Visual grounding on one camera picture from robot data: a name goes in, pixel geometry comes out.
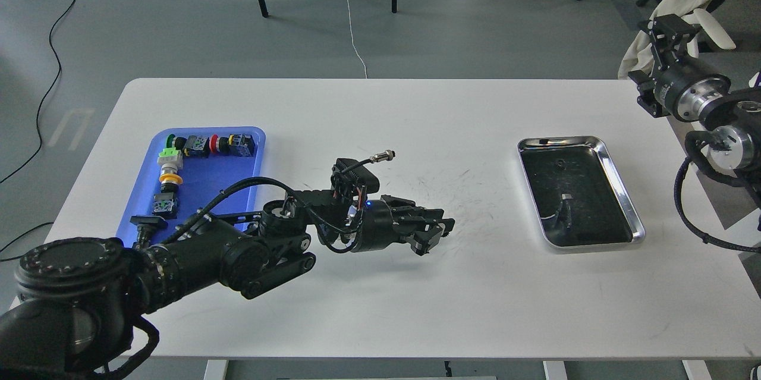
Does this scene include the blue plastic tray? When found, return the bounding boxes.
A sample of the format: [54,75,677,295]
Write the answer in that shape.
[116,126,266,247]

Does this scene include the black green contact block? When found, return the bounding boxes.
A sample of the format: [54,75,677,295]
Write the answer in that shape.
[150,189,179,219]

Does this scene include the white green switch block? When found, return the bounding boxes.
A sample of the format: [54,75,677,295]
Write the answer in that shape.
[157,147,183,173]

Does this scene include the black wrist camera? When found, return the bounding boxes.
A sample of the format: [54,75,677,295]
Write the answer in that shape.
[331,150,396,211]

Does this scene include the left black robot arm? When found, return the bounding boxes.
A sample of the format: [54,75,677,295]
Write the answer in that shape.
[2,177,455,379]

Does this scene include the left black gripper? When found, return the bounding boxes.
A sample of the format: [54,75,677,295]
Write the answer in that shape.
[350,194,455,256]

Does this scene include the red push button switch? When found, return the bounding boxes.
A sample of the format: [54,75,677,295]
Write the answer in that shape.
[209,134,230,156]

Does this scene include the white floor cable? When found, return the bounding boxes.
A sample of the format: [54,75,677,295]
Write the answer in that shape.
[284,0,387,79]

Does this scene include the yellow push button switch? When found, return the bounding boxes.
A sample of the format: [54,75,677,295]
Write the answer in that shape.
[159,168,183,193]

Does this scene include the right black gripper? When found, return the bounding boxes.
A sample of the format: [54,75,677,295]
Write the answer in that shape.
[627,14,731,124]

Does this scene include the blue black contact block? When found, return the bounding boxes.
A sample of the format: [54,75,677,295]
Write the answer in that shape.
[228,133,256,157]

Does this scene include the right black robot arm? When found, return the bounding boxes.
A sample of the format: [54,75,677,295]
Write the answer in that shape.
[628,14,760,253]

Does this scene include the black switch contact block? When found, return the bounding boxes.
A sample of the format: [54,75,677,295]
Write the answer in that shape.
[183,134,211,158]

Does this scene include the silver metal tray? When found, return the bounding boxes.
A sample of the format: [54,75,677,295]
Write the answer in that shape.
[517,136,646,252]

